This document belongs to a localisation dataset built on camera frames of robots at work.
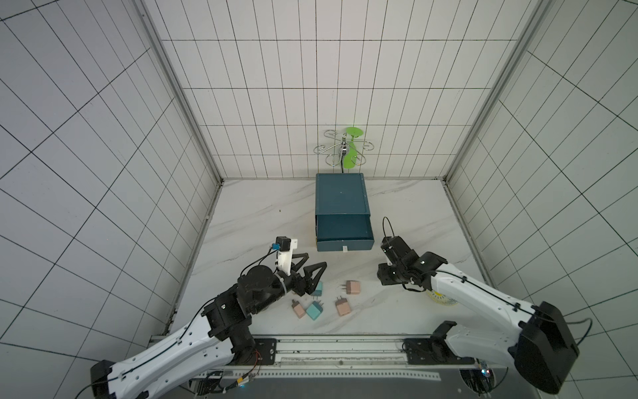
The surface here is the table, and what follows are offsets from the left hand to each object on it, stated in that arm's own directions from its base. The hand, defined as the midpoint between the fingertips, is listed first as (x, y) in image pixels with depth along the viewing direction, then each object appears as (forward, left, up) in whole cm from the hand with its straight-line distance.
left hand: (313, 265), depth 68 cm
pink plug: (+2, -13, -21) cm, 25 cm away
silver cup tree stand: (+45, -9, +6) cm, 46 cm away
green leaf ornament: (+45, -13, +3) cm, 47 cm away
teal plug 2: (-6, 0, -20) cm, 21 cm away
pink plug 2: (-6, +5, -20) cm, 21 cm away
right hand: (+5, -21, -16) cm, 27 cm away
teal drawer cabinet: (+27, -9, 0) cm, 28 cm away
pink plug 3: (-5, -9, -21) cm, 24 cm away
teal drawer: (+13, -10, -4) cm, 17 cm away
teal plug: (0, -1, -21) cm, 21 cm away
